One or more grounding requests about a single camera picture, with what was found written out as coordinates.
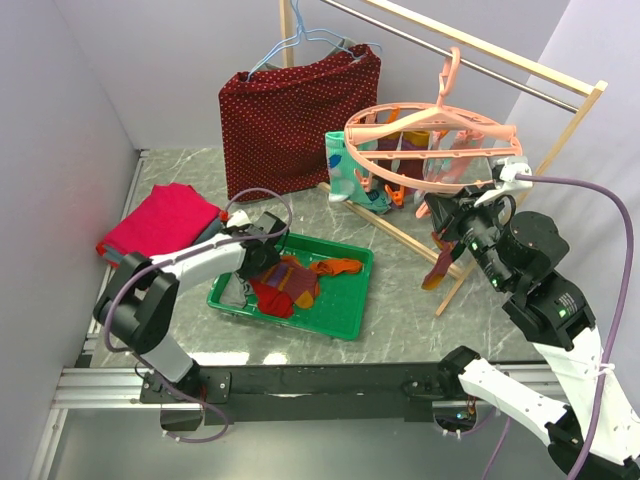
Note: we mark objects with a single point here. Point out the pink round clip hanger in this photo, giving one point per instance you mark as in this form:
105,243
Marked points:
394,141

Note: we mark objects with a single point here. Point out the folded pink cloth stack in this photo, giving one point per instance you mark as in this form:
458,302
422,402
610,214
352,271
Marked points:
172,217

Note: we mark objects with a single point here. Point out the teal patterned hanging sock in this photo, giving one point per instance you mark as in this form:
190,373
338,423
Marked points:
341,166

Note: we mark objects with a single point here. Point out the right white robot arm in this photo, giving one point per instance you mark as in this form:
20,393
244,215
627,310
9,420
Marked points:
594,433

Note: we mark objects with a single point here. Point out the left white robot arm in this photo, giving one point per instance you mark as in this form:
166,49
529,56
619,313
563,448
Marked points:
138,302

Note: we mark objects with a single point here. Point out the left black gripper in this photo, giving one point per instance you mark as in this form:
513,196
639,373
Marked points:
273,259

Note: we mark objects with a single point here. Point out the maroon yellow striped sock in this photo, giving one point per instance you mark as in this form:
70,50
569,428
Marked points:
444,260

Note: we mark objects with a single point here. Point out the grey white sock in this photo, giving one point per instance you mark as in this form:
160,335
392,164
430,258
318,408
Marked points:
237,292

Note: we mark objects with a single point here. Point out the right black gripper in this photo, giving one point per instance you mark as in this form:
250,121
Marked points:
447,209

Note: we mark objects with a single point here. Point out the blue wire hanger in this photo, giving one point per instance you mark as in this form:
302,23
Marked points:
302,34

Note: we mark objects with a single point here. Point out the red sock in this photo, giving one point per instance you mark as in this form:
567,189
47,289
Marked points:
271,301

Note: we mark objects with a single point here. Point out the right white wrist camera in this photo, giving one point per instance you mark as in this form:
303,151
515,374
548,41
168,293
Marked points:
511,174

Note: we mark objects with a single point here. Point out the aluminium frame rail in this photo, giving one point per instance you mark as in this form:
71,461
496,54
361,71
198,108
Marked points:
99,389

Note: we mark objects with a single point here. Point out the black base crossbar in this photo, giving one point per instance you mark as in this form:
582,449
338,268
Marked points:
413,392

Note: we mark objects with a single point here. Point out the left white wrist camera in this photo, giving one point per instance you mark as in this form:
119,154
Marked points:
234,223

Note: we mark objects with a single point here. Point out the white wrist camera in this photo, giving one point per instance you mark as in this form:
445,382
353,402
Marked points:
234,223
511,174

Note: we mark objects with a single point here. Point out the orange sock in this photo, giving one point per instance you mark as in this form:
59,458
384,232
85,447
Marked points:
336,266

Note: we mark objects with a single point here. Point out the metal hanging rod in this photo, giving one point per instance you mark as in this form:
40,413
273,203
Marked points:
447,54

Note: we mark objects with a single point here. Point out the wooden clothes rack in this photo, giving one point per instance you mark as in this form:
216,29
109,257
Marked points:
590,93

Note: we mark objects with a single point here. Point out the green plastic tray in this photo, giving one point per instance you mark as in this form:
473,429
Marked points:
339,310

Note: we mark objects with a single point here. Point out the dark red dotted garment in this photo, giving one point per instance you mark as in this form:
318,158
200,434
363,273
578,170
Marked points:
274,122

